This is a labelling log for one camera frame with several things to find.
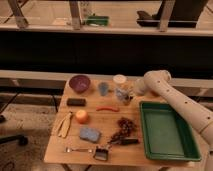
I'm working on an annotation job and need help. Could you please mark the light blue towel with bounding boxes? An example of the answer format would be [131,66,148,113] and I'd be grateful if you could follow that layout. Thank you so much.
[115,88,130,102]

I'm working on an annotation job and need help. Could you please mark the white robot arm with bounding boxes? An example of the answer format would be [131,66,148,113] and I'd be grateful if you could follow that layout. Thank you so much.
[133,70,213,171]

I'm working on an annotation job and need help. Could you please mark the blue plastic cup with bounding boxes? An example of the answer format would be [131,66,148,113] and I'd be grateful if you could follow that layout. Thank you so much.
[98,82,109,96]

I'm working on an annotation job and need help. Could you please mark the white cup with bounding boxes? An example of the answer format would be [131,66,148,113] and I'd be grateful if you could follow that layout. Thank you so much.
[113,74,127,88]

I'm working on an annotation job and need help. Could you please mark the red chili pepper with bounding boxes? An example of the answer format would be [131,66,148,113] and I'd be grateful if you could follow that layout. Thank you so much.
[96,106,120,112]

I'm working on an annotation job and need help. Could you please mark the purple bowl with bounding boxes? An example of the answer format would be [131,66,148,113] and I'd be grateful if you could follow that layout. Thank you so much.
[69,75,91,93]

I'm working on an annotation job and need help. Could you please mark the wooden table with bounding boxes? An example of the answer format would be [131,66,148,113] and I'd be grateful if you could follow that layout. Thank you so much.
[44,79,195,168]

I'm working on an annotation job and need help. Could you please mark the orange apple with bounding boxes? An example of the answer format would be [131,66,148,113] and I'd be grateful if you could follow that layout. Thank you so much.
[75,110,89,124]

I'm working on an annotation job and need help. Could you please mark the bunch of dark grapes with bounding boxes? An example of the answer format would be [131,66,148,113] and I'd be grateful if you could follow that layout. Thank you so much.
[110,117,136,144]

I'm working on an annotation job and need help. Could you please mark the blue sponge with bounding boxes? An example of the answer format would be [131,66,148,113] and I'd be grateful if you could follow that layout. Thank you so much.
[79,127,101,143]

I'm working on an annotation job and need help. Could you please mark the yellow banana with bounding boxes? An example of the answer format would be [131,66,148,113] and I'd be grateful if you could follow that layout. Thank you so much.
[55,112,73,138]

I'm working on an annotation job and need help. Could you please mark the green box on shelf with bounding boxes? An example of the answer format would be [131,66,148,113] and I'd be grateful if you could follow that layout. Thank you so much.
[85,15,109,26]

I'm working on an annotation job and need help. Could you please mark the silver fork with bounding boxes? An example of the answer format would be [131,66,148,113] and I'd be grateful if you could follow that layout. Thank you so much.
[65,147,93,153]

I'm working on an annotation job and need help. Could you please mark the green plastic tray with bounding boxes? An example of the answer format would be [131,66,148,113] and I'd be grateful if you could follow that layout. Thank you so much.
[139,102,201,162]

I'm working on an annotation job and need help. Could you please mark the black handled tool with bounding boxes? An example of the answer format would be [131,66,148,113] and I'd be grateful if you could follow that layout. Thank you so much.
[117,139,139,145]

